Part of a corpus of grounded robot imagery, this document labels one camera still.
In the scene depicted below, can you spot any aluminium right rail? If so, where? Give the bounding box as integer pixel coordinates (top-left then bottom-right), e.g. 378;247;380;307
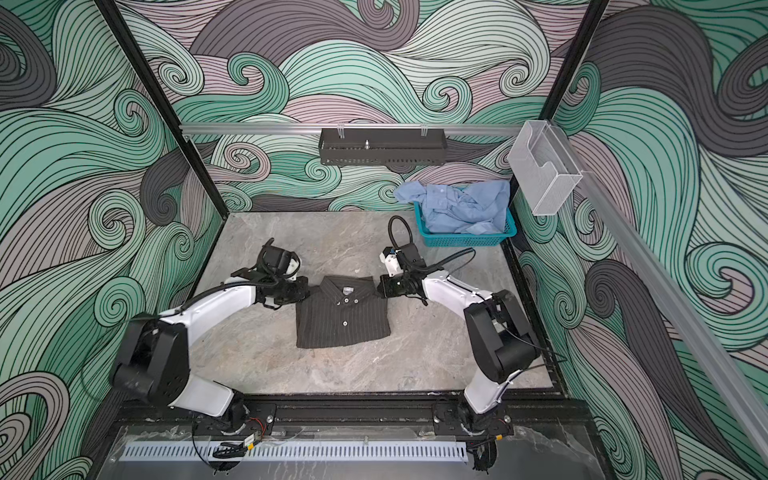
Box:
549;125;767;460

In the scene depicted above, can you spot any white slotted cable duct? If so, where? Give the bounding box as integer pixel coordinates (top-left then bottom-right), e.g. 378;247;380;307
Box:
117;440;469;463

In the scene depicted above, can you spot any black corner post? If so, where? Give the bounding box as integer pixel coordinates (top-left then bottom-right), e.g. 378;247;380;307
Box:
95;0;229;220
538;0;609;121

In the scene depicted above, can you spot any aluminium back rail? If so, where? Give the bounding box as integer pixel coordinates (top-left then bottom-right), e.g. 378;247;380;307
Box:
179;122;522;137

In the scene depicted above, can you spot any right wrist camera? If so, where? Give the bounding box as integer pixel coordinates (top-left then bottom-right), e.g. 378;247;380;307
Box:
379;247;403;277

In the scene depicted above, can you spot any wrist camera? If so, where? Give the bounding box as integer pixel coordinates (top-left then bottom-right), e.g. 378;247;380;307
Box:
260;245;301;279
379;247;403;277

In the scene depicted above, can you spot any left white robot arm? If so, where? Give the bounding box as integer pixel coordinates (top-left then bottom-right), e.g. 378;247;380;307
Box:
109;239;309;431

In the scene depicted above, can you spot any black perforated wall tray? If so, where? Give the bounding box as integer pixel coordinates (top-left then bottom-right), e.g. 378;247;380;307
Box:
318;129;448;167

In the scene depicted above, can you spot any aluminium rail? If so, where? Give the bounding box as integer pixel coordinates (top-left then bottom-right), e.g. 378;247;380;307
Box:
549;125;767;460
179;122;522;137

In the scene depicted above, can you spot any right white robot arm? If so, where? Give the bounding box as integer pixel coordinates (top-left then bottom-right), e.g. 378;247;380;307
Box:
378;215;566;435

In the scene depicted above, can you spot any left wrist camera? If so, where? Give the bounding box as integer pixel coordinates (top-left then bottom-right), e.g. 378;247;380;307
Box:
260;245;301;279

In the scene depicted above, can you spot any light blue shirt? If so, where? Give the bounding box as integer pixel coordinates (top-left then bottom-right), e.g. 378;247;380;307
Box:
394;180;510;235

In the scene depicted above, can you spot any black right corner post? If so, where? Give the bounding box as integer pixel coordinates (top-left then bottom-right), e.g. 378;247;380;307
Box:
538;0;609;121

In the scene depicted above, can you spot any black left corner post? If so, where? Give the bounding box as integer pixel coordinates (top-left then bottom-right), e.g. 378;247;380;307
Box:
95;0;229;220

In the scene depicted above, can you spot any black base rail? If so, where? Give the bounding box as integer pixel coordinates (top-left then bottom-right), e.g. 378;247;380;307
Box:
117;391;590;435

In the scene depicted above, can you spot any dark grey pinstripe shirt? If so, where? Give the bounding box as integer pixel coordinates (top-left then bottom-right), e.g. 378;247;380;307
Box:
296;275;391;349

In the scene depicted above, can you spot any teal plastic basket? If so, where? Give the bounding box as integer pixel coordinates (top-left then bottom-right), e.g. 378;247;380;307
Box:
414;203;517;248

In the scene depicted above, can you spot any clear plastic wall bin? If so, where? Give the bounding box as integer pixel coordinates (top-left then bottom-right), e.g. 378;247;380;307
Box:
507;120;583;216

